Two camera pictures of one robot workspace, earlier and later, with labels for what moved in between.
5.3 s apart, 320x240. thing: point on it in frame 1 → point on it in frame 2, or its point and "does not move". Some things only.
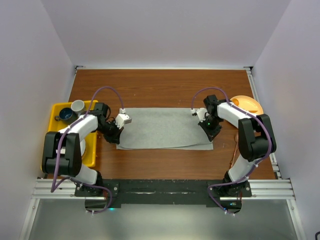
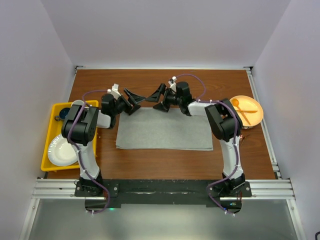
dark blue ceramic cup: [67, 115] does not move
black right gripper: [211, 134] → [155, 97]
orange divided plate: [247, 103] does not move
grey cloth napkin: [164, 128] does not move
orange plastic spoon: [235, 101] does not move
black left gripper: [114, 138] → [130, 108]
